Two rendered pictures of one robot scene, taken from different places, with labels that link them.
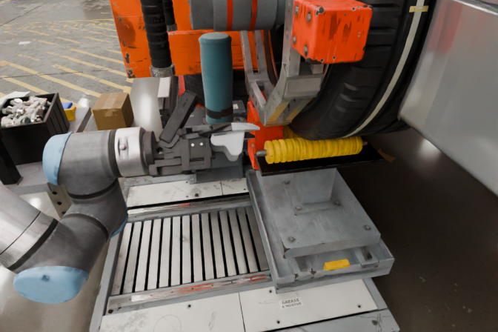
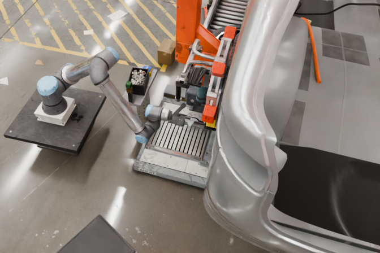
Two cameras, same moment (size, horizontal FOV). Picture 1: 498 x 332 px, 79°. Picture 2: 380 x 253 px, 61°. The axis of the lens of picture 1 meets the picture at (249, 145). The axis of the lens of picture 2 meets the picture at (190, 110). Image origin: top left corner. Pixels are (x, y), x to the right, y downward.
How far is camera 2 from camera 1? 1.70 m
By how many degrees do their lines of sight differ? 23
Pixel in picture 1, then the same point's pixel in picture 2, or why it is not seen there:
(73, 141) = (152, 109)
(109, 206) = (156, 125)
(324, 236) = not seen: hidden behind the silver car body
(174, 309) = (165, 156)
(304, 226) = not seen: hidden behind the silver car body
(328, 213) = not seen: hidden behind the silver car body
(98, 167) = (156, 117)
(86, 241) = (150, 132)
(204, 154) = (181, 122)
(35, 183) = (137, 104)
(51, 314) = (128, 140)
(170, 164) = (173, 121)
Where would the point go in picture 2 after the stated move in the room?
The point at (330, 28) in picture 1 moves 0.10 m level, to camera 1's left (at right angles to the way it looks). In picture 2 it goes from (205, 117) to (190, 112)
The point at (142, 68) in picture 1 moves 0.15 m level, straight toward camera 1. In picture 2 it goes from (181, 60) to (180, 72)
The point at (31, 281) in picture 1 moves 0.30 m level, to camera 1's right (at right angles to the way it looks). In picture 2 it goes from (138, 138) to (177, 154)
